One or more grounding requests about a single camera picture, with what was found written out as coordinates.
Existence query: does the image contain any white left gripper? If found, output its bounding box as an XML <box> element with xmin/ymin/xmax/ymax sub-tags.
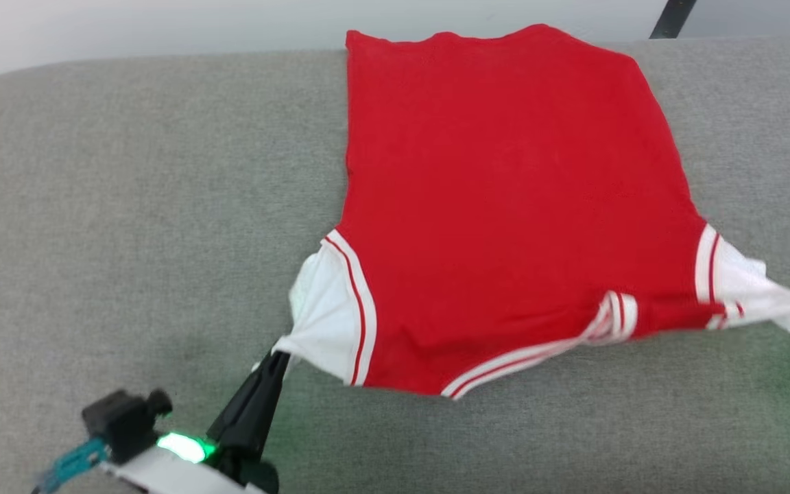
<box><xmin>104</xmin><ymin>351</ymin><xmax>291</xmax><ymax>494</ymax></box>

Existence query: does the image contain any black slanted post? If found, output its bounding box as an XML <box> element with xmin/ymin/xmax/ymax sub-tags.
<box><xmin>649</xmin><ymin>0</ymin><xmax>699</xmax><ymax>39</ymax></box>

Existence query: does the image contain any red and white shirt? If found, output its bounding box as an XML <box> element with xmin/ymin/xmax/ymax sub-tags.
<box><xmin>289</xmin><ymin>24</ymin><xmax>790</xmax><ymax>401</ymax></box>

